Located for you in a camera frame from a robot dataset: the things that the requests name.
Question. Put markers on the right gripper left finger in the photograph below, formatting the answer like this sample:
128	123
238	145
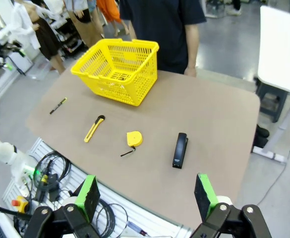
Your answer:
89	198

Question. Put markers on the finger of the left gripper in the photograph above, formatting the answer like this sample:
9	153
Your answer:
7	65
19	52

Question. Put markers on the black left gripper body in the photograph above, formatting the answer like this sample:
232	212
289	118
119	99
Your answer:
2	48

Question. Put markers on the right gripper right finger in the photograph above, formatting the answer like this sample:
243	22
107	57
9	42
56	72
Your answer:
204	196

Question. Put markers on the black stapler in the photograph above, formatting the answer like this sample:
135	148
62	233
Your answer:
180	151

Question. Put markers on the yellow tape measure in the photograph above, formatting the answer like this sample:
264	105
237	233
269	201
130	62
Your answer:
134	138

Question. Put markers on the person's left forearm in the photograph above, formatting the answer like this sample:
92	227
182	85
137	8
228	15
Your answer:
191	47

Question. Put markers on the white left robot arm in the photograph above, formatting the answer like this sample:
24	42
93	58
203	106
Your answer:
1	151

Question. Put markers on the person's right forearm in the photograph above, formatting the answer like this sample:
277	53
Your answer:
133	31

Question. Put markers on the yellow plastic shopping basket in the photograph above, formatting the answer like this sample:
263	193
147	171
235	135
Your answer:
144	81

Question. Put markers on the person in black t-shirt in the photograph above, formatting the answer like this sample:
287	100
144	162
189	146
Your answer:
159	29

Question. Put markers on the person's left hand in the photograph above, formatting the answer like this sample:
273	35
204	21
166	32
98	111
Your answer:
191	72

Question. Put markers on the mannequin white shirt dark skirt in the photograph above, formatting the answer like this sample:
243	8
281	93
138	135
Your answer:
45	42

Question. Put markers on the black pen yellow cap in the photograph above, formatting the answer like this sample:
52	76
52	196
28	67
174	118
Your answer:
58	106

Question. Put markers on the yellow red emergency stop button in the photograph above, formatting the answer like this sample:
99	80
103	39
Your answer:
20	204

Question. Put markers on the yellow utility knife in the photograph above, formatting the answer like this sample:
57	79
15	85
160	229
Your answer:
94	129

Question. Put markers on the mannequin blue shirt brown apron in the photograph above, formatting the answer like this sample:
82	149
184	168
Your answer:
85	27

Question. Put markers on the dark grey stool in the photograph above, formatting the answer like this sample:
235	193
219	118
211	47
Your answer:
271	99

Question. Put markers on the aluminium profile base frame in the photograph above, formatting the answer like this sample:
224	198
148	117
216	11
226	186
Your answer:
125	198

